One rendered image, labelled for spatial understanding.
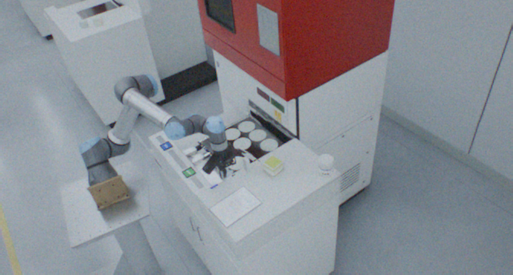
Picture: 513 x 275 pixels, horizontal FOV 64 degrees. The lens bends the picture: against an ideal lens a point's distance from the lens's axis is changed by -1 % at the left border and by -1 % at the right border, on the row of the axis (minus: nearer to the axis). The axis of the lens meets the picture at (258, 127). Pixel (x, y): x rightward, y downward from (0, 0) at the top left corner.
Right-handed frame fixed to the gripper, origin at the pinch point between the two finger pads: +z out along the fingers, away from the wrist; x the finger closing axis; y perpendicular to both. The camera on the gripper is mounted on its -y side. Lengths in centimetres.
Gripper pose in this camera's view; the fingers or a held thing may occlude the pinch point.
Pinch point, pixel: (222, 179)
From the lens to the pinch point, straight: 202.4
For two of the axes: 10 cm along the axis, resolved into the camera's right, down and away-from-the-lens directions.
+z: 1.0, 7.8, 6.2
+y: 8.0, -4.3, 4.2
